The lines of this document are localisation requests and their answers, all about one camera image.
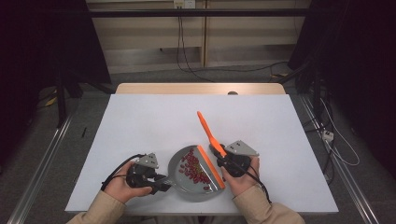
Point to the orange brush with grey bristles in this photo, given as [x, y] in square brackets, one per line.
[207, 129]

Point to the white power strip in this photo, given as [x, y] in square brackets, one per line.
[328, 136]

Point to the black curtain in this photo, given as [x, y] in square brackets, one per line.
[37, 46]
[358, 62]

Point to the small black stick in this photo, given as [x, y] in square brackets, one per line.
[83, 132]

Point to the grey dustpan with orange edge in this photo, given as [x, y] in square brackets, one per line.
[186, 193]

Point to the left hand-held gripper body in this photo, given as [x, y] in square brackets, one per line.
[148, 160]

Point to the person's left hand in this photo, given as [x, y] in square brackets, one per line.
[120, 189]

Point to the red beans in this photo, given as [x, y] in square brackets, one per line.
[194, 169]

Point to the grey table grommet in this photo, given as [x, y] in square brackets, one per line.
[232, 93]

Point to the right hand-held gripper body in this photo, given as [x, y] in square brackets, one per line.
[241, 148]

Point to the white table board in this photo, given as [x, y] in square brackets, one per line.
[202, 107]

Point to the wooden table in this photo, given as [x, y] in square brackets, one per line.
[186, 88]

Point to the white wall socket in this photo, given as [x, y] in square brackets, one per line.
[184, 3]

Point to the black metal stand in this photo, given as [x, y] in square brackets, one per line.
[61, 99]
[316, 90]

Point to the black horizontal bar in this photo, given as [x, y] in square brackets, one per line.
[199, 12]

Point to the person's right hand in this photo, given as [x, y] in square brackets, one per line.
[239, 185]

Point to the aluminium floor rail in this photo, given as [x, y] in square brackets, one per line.
[345, 177]
[37, 177]

